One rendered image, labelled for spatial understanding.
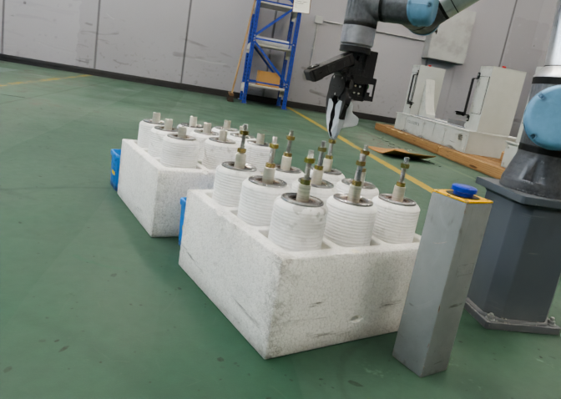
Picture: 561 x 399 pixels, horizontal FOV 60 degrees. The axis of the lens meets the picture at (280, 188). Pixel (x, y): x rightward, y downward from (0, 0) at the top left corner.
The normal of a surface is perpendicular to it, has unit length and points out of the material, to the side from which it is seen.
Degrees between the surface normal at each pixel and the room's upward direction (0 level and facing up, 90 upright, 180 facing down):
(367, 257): 90
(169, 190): 90
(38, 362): 0
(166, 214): 90
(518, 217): 90
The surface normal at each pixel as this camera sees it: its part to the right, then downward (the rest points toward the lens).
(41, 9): 0.14, 0.25
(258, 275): -0.83, -0.01
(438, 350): 0.53, 0.28
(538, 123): -0.45, 0.26
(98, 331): 0.17, -0.96
